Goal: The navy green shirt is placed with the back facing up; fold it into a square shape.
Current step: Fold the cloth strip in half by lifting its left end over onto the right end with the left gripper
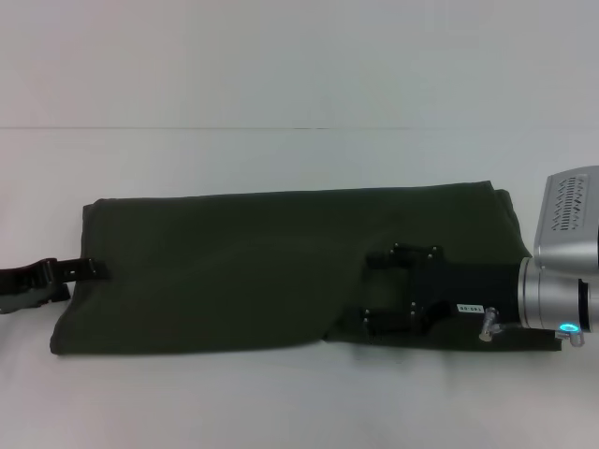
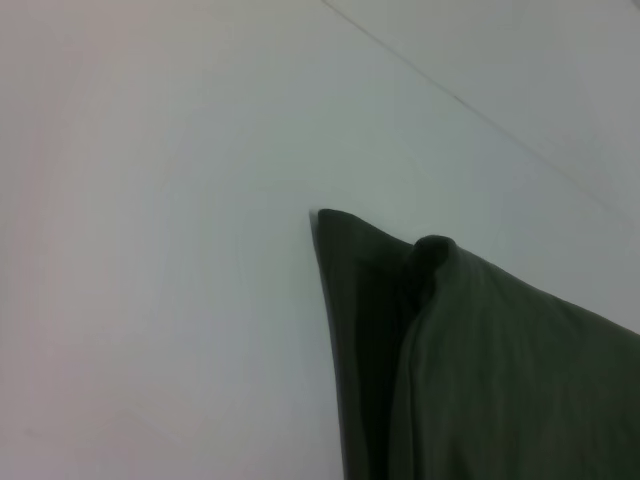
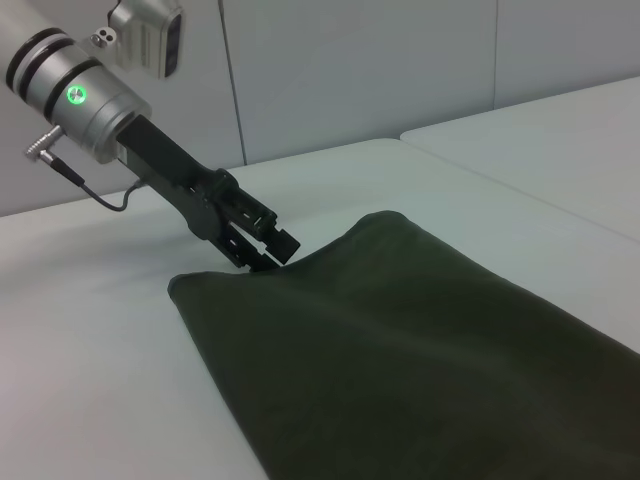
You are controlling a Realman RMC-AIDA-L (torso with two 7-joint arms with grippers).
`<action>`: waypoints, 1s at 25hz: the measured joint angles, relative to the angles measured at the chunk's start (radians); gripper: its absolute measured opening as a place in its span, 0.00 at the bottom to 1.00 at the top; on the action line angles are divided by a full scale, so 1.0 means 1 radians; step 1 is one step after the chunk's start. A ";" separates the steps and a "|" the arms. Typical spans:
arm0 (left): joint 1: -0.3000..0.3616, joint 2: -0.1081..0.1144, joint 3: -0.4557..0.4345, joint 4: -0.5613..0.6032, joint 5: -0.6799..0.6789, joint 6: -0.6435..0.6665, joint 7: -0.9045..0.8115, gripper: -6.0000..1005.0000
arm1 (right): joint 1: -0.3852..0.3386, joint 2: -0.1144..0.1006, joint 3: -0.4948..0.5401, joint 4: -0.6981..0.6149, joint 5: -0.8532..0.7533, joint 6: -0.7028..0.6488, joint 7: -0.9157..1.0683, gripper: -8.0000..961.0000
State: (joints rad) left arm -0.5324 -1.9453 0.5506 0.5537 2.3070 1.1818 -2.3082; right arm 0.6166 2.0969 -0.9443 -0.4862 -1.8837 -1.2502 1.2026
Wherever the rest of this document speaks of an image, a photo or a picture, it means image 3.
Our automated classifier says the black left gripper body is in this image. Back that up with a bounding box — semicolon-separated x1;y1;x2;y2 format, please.
114;113;247;252

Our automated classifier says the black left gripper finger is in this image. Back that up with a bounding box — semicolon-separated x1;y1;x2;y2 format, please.
218;217;281;275
230;189;302;266

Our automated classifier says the dark green shirt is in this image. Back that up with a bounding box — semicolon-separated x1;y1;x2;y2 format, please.
166;208;640;480

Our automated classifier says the left arm connector cable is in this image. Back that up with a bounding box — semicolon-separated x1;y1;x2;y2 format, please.
22;124;147;214

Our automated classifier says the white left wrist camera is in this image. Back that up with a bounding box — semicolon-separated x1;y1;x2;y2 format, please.
89;0;187;80

